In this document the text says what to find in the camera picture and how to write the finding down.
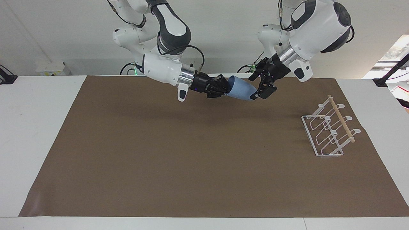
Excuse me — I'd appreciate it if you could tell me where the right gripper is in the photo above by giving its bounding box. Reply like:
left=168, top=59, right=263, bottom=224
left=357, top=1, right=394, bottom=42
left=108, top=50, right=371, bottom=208
left=193, top=73, right=230, bottom=99

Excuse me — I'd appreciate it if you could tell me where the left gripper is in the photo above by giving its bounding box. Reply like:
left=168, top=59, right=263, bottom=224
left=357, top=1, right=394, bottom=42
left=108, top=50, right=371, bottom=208
left=248, top=57, right=290, bottom=100

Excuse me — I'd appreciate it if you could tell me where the blue cup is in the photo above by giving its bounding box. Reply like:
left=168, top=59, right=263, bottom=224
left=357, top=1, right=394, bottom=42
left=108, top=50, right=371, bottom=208
left=224, top=75, right=258, bottom=101

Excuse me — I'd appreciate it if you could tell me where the black stand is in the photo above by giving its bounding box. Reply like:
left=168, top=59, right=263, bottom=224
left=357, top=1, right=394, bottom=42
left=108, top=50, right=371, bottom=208
left=372, top=53, right=409, bottom=88
left=0, top=64, right=18, bottom=85

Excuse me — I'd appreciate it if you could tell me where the white box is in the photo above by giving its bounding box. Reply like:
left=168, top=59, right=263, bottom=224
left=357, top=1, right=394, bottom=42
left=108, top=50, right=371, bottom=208
left=35, top=61, right=71, bottom=76

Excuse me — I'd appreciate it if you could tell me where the black cable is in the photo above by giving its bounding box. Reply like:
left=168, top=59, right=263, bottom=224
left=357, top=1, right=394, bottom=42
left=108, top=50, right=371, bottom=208
left=277, top=0, right=293, bottom=32
left=236, top=51, right=265, bottom=73
left=157, top=45, right=205, bottom=76
left=120, top=62, right=141, bottom=76

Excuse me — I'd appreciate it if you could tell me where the white wire cup holder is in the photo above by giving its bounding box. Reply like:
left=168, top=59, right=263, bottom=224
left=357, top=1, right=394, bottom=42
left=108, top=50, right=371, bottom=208
left=301, top=94, right=362, bottom=157

